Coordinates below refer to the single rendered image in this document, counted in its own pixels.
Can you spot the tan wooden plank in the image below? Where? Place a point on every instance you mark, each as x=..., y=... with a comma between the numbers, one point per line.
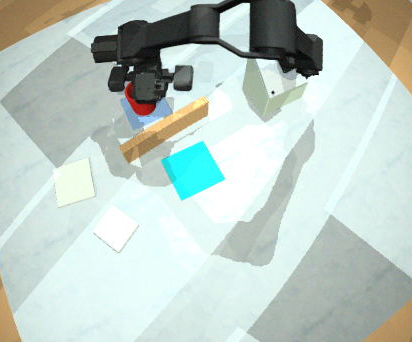
x=164, y=129

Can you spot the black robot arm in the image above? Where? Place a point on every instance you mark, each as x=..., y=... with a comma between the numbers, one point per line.
x=274, y=35

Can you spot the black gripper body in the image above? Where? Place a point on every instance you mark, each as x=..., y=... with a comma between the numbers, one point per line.
x=182, y=77

